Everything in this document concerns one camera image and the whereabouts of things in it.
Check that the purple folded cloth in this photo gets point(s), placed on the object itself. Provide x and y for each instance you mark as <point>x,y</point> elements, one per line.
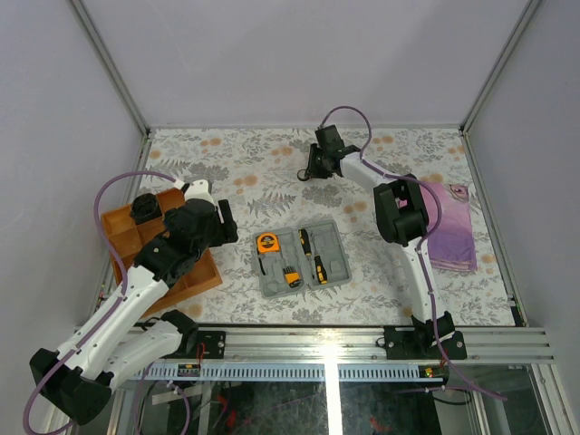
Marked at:
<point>452,245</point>

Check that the black rolled belt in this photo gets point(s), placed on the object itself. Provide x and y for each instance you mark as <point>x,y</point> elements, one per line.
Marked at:
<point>145,208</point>

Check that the grey plastic tool case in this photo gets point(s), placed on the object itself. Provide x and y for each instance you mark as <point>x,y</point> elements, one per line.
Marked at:
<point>325,241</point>

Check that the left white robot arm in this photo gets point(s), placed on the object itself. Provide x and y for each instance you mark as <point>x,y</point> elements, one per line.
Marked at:
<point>80,377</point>

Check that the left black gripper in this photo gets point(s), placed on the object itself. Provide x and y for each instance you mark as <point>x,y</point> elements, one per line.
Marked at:
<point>228,233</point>

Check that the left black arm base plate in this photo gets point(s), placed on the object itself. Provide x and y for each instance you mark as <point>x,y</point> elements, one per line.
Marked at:
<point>209,345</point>

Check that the small yellow black screwdriver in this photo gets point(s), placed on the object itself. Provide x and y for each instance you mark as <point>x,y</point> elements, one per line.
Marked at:
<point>320,271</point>

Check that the orange tape measure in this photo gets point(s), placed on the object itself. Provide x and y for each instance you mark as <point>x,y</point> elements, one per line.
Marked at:
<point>266,243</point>

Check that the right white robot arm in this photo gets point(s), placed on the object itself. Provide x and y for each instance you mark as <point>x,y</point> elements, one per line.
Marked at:
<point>402,220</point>

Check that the screwdriver bit set holder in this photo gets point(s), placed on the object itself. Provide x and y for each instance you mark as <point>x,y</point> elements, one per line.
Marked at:
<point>292,277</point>

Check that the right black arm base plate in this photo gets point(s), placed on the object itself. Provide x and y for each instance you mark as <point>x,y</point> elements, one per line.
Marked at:
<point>418,342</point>

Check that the orange wooden divided tray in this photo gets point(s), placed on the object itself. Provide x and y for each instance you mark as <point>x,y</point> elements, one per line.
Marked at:
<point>133,241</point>

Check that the small black tape roll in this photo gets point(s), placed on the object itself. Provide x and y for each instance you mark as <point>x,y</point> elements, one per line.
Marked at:
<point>303,175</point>

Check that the aluminium front rail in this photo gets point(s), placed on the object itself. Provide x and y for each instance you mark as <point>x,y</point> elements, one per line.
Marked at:
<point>475,345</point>

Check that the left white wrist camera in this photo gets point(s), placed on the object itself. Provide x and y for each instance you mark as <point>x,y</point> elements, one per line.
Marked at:
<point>198,189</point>

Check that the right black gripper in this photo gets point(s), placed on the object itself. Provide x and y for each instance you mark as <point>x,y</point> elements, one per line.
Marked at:
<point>312,171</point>

